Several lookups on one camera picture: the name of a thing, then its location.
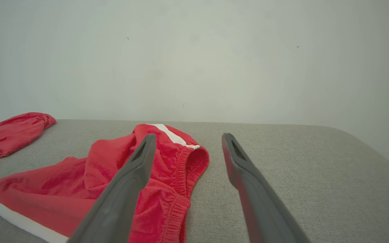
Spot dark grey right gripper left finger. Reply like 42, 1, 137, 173
66, 134, 157, 243

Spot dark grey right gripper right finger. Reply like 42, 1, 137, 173
222, 133, 311, 243

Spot red shorts with white stripes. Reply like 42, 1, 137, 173
0, 124, 210, 243

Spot red basketball jersey white sleeves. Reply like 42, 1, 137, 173
0, 112, 57, 164

